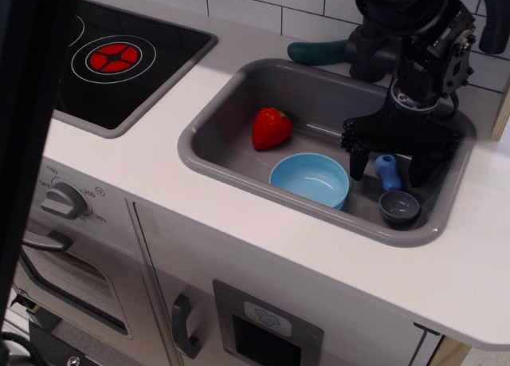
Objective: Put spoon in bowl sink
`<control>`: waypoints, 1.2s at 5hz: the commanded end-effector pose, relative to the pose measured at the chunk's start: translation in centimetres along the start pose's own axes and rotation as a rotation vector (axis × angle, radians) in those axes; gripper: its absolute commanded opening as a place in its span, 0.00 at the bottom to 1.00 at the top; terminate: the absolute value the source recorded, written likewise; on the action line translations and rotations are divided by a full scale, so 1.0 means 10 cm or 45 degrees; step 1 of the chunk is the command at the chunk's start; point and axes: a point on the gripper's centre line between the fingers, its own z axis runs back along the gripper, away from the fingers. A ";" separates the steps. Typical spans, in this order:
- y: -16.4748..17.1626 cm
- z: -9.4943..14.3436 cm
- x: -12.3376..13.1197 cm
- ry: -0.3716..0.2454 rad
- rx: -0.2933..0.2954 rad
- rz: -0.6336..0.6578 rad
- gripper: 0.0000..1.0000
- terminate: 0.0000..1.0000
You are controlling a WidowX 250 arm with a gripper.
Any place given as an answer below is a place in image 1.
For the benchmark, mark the grey oven knob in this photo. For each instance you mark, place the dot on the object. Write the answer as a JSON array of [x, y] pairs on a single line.
[[64, 201]]

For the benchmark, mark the red toy strawberry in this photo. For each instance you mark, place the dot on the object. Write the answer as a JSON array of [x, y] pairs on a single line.
[[270, 128]]

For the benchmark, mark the grey cabinet door handle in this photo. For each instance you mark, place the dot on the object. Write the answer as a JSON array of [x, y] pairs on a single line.
[[188, 345]]

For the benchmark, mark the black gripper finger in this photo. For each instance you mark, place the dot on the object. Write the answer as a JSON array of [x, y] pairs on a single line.
[[358, 162], [423, 165]]

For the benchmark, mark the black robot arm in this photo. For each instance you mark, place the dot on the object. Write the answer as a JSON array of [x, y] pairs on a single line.
[[433, 62]]

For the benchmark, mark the toy oven door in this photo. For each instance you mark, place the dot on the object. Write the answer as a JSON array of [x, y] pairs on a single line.
[[95, 285]]

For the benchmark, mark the blue grey toy spoon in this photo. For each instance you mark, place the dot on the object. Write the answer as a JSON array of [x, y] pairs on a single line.
[[396, 205]]

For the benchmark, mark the light blue bowl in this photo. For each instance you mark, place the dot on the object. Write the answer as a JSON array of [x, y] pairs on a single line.
[[312, 176]]

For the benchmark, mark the teal toy vegetable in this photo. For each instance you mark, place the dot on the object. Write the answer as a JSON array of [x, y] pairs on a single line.
[[317, 53]]

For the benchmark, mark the dark grey faucet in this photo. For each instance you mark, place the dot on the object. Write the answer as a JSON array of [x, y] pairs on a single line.
[[374, 46]]

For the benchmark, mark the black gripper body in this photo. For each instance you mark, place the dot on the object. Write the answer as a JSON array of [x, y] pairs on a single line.
[[398, 128]]

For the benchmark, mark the black toy stovetop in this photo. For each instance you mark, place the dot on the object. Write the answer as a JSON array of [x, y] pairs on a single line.
[[119, 64]]

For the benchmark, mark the grey dispenser panel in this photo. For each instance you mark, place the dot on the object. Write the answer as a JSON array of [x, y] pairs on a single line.
[[258, 333]]

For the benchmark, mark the grey oven door handle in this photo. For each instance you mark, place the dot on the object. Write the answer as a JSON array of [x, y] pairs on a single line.
[[52, 242]]

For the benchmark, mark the grey sink basin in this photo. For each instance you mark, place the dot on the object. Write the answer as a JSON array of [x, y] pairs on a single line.
[[217, 143]]

